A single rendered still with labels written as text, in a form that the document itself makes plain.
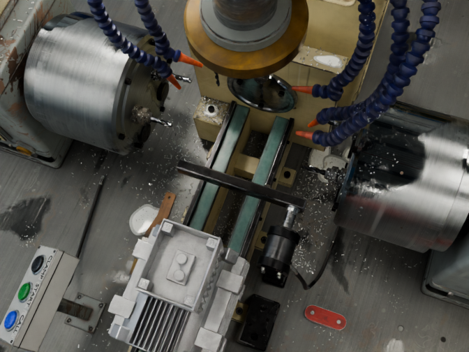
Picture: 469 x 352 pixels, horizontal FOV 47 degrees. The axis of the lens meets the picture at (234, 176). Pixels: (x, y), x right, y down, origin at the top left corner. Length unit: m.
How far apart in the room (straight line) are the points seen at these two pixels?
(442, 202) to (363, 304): 0.37
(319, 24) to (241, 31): 0.35
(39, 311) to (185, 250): 0.27
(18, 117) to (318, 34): 0.61
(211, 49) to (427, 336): 0.75
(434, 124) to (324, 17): 0.29
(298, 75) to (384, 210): 0.29
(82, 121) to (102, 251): 0.35
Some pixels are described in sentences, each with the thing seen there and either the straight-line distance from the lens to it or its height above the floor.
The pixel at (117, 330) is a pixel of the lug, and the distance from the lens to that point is 0.93.
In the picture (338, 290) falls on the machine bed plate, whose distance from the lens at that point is 1.20.
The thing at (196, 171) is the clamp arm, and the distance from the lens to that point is 1.03.
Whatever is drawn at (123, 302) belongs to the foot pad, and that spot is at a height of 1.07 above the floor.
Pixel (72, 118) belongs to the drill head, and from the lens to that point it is 1.05.
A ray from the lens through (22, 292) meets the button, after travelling 1.01.
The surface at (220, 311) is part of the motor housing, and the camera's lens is 0.93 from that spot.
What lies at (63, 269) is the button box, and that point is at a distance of 1.00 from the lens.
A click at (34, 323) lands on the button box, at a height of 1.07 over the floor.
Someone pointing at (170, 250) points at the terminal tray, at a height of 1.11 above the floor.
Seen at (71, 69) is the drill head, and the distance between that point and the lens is 1.03.
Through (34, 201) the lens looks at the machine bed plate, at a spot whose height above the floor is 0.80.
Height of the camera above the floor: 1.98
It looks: 69 degrees down
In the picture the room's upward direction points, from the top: 10 degrees counter-clockwise
